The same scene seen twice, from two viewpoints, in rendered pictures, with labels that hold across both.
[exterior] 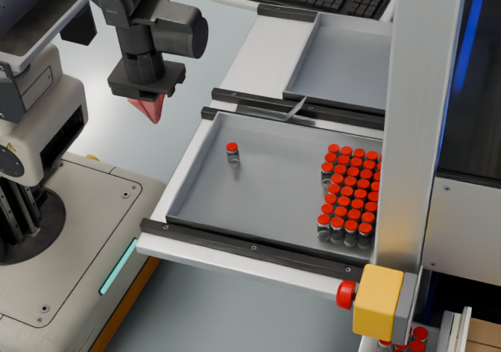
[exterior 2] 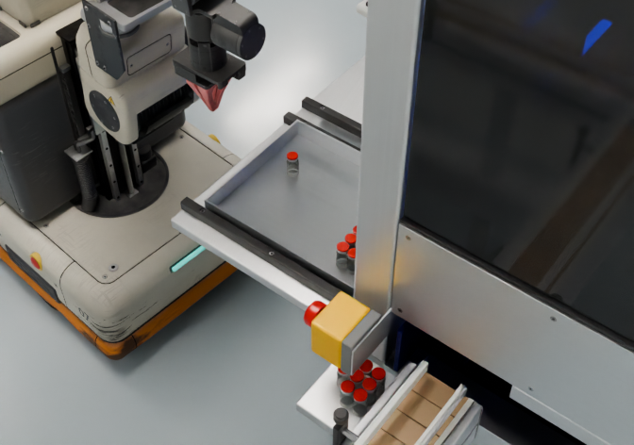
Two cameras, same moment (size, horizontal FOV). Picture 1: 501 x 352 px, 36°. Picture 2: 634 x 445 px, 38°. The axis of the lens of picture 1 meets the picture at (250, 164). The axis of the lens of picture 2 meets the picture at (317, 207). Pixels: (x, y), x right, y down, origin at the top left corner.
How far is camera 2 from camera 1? 0.39 m
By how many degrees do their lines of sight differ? 10
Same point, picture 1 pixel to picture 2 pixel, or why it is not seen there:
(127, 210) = not seen: hidden behind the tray
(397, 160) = (369, 198)
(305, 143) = not seen: hidden behind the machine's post
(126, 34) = (190, 21)
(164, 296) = (241, 297)
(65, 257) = (151, 225)
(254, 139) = (323, 156)
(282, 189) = (325, 209)
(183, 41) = (234, 41)
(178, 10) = (237, 11)
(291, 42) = not seen: hidden behind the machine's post
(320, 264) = (323, 287)
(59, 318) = (123, 281)
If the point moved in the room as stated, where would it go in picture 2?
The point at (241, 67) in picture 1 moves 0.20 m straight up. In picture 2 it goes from (343, 84) to (346, 0)
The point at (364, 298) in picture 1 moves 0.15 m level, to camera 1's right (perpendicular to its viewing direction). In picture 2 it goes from (323, 320) to (429, 342)
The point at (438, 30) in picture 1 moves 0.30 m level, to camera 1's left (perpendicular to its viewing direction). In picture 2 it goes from (396, 87) to (141, 43)
